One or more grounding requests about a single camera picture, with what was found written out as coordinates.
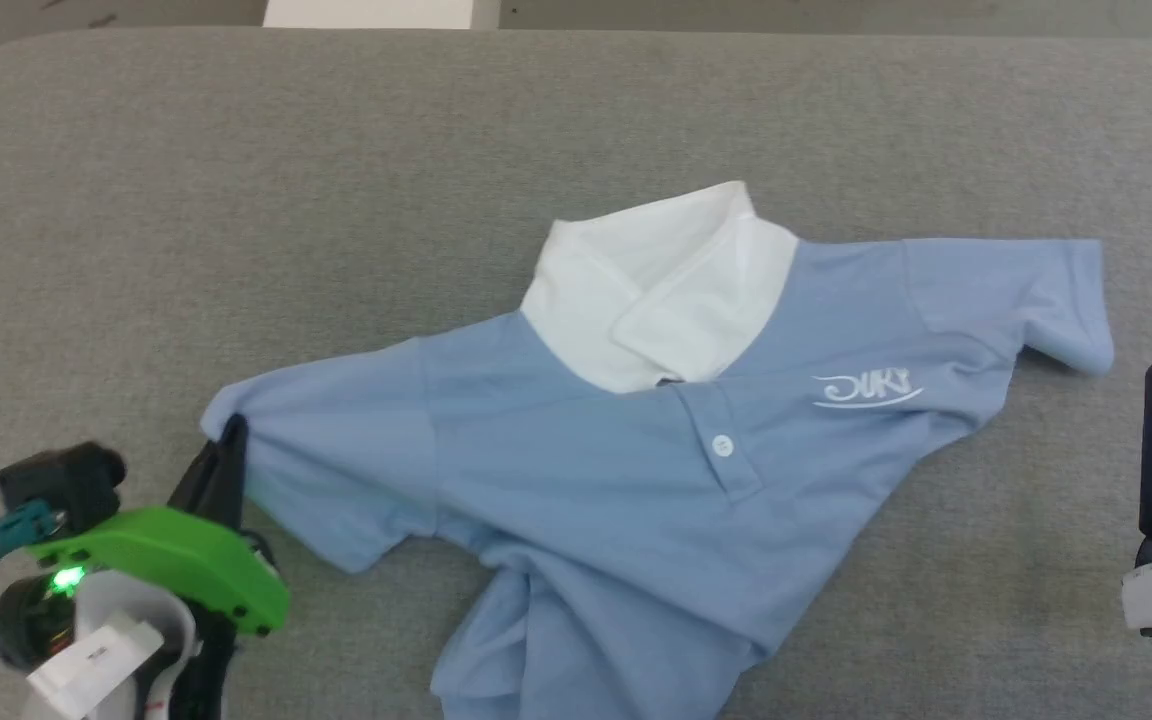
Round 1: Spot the light blue polo shirt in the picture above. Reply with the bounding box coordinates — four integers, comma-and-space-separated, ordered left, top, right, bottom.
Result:
201, 180, 1116, 720

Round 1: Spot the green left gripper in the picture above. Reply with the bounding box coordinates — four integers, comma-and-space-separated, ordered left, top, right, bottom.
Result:
26, 413, 291, 637

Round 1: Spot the white rectangular box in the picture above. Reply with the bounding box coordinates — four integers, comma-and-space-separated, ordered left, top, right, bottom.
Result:
263, 0, 503, 30

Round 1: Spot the left arm teal plug cable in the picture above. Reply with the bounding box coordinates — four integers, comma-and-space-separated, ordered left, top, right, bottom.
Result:
0, 498, 59, 641

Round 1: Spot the grey fabric sofa cushion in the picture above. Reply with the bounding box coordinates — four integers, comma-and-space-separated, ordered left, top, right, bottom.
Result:
0, 28, 1152, 720

